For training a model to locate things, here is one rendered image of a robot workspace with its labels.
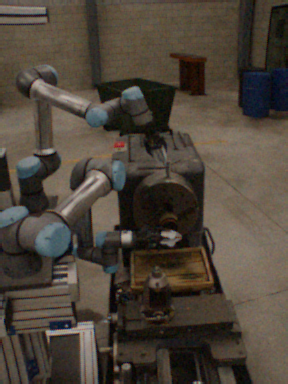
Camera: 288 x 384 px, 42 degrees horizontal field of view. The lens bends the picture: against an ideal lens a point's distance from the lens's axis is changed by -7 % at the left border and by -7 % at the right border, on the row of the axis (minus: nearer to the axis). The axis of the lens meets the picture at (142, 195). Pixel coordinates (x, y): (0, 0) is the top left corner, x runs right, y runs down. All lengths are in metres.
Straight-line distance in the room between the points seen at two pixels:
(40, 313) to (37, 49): 10.38
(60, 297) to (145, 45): 10.97
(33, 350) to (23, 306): 0.58
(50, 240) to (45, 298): 0.31
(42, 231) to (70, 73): 10.54
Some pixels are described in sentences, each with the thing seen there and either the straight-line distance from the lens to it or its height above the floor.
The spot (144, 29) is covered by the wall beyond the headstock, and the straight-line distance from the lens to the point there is 12.06.
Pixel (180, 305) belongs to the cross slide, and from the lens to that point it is 1.53.
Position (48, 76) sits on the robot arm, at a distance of 1.78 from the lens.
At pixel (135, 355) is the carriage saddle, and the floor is 0.91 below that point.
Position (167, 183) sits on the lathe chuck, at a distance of 1.86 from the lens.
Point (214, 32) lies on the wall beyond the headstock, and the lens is 12.93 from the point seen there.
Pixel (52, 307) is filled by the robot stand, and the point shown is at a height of 1.00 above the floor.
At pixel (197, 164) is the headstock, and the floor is 1.24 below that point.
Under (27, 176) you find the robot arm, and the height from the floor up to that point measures 1.34.
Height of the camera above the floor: 1.98
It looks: 25 degrees down
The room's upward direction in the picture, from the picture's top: 2 degrees counter-clockwise
